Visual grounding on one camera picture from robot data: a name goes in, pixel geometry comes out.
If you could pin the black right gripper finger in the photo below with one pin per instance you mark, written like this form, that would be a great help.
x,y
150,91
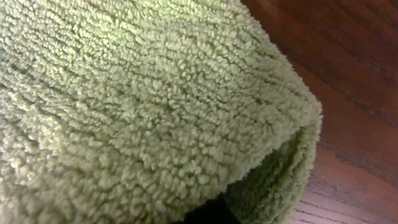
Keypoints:
x,y
214,211

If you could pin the green microfiber cloth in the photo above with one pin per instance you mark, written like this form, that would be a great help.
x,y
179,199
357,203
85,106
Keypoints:
x,y
143,111

